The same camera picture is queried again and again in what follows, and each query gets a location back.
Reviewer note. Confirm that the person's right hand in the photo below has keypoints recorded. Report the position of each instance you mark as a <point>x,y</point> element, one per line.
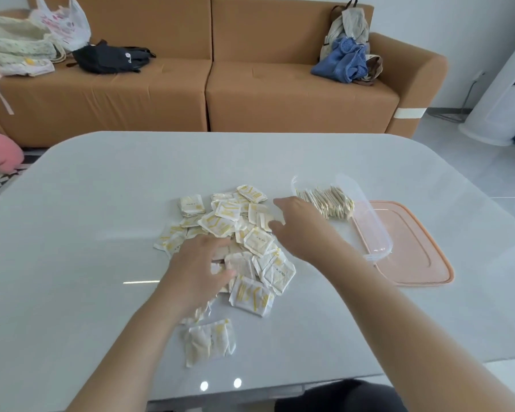
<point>307,233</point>

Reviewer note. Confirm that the person's left hand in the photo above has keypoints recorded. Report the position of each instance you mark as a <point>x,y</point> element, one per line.
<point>189,274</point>

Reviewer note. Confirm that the person's right thumb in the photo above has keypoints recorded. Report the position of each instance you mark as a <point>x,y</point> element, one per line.
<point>280,230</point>

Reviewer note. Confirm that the person's left thumb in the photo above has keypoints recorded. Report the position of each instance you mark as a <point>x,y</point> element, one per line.
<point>225,276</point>

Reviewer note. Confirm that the person's left forearm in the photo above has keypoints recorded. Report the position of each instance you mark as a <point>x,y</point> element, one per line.
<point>133,356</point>

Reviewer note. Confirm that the person's right forearm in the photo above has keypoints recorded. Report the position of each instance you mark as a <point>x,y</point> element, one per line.
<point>412,338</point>

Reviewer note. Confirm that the pile of white yellow packets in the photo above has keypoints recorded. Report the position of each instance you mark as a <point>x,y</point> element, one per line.
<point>257,242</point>

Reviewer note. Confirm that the row of packets in container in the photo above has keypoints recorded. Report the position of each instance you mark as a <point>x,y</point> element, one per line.
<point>328,201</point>

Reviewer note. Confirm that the clear plastic container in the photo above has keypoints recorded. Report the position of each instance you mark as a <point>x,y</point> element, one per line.
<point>371,227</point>

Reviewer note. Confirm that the pink container lid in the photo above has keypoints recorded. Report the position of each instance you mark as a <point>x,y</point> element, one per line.
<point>416,253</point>

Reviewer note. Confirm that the brown fabric sofa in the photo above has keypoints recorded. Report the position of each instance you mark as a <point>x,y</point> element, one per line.
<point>261,90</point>

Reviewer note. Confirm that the person's dark trousers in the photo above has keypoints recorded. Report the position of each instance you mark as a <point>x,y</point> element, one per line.
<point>339,399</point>

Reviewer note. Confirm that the blue knitted garment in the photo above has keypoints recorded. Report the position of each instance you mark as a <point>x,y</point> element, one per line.
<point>341,59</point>

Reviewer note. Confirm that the beige backpack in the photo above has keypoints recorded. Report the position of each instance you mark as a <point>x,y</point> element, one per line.
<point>352,23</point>

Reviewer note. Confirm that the black bag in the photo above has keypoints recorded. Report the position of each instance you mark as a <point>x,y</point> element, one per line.
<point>107,57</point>

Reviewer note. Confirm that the patterned rug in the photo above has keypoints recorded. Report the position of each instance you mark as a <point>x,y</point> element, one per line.
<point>0,180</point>

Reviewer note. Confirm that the white tower air conditioner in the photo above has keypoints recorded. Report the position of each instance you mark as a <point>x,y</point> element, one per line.
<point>502,102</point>

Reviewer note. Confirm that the pink plush toy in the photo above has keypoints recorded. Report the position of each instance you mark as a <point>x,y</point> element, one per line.
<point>0,152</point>

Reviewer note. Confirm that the white plastic bag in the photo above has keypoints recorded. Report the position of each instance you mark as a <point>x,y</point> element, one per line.
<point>62,25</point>

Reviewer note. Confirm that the floral cloth bag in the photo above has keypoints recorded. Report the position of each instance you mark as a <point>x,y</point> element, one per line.
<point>13,42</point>

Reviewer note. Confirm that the white wall socket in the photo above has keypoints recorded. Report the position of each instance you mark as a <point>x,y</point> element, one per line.
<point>481,75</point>

